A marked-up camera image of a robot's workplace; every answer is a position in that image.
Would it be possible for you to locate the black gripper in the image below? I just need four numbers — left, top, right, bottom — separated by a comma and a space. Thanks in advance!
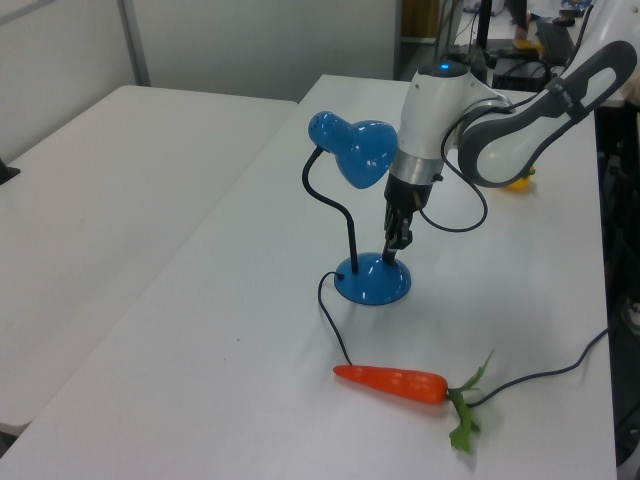
381, 173, 433, 264

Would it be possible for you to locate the blue desk lamp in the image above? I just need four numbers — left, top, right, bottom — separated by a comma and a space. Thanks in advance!
300, 109, 414, 307

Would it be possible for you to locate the yellow toy bell pepper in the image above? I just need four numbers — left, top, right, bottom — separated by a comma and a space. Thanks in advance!
501, 168, 537, 194

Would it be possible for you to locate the orange toy carrot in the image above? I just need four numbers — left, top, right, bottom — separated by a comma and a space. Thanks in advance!
333, 349, 496, 454

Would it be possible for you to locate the black keyboard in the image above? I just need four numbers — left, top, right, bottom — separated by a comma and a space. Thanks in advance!
535, 21, 577, 60

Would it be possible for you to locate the black table clamp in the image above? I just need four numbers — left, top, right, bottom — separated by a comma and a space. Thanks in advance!
0, 156, 22, 187

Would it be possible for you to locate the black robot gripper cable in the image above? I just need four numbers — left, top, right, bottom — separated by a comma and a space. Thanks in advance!
418, 102, 516, 234

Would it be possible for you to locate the dark lamp power cable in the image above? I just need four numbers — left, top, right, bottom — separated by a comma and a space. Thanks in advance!
318, 271, 610, 407

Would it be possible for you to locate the black box with cables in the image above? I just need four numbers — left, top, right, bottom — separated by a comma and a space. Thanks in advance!
491, 59, 556, 93

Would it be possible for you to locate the grey partition post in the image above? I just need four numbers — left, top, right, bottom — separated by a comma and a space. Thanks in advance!
117, 0, 152, 87

